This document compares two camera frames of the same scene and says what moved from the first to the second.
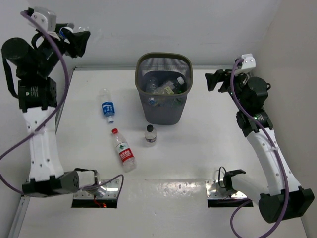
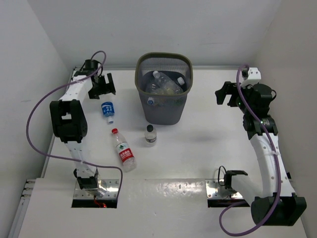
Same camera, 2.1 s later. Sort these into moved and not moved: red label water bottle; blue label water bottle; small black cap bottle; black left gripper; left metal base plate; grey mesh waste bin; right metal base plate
Moved: blue label water bottle; black left gripper
Not moved: right metal base plate; grey mesh waste bin; left metal base plate; red label water bottle; small black cap bottle
